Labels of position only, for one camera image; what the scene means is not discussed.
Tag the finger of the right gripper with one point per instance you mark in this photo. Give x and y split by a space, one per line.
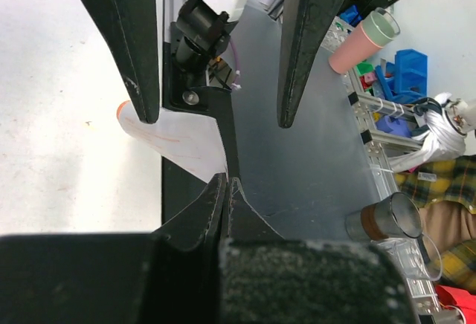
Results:
305 24
129 28

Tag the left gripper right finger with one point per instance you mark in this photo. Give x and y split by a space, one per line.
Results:
264 278

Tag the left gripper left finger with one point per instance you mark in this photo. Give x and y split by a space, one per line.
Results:
166 276

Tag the white toothpaste tube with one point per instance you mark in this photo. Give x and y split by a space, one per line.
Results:
191 141

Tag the pink green tumbler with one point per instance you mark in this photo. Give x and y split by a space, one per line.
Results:
373 33

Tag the blue plastic storage bins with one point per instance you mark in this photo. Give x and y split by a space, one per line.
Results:
405 80

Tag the steel cup brown band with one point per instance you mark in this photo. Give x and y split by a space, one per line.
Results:
393 217

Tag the silver wrapped bundle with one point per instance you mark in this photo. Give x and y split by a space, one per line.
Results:
443 125

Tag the person in plaid shirt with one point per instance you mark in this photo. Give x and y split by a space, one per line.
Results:
444 193

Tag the aluminium frame rail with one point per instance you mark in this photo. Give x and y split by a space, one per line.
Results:
405 252

